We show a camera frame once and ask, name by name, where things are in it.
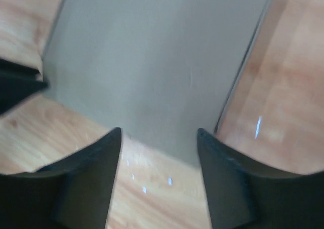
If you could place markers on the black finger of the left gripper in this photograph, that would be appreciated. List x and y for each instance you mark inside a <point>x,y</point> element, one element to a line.
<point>18,82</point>

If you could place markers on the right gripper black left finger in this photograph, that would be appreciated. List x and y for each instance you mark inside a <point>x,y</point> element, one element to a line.
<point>74,192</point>

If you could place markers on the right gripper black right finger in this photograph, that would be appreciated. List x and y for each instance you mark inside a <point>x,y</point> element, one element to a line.
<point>244,193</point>

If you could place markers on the brown cardboard box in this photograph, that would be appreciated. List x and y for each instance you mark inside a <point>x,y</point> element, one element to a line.
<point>159,69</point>

